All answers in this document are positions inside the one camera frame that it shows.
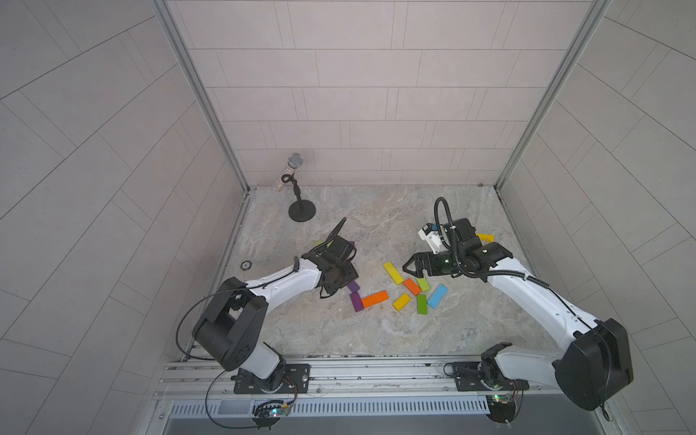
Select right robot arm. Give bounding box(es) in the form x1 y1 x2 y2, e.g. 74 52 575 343
402 219 634 411

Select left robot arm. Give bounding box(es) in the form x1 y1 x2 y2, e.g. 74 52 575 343
191 236 358 391

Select lime green flat block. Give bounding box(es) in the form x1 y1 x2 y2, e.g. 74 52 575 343
416 278 431 292

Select red-orange block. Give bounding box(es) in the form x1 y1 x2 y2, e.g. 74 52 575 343
403 278 422 297

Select yellow long block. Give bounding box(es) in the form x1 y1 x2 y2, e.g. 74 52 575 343
384 262 404 286

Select light blue block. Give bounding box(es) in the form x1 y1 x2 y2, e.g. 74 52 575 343
427 285 448 308

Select yellow short block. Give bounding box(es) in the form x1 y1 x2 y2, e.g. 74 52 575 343
393 294 411 312

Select orange long block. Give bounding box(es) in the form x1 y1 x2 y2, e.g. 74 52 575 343
361 290 389 308

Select microphone on black stand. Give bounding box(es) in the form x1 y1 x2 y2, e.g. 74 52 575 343
274 153 316 222

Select right circuit board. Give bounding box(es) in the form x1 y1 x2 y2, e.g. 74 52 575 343
486 394 518 426

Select circuit board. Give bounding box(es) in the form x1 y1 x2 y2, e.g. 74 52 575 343
486 394 518 426
251 400 293 430

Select left circuit board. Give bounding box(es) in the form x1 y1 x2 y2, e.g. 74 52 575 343
251 400 293 430

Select yellow triangle frame piece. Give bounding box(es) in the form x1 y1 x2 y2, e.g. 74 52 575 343
477 233 496 244

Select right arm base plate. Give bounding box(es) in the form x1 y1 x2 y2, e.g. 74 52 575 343
443 362 529 393

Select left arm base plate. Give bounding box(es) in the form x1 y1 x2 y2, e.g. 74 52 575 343
232 362 311 394

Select aluminium rail frame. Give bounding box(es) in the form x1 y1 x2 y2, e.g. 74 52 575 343
153 356 569 425

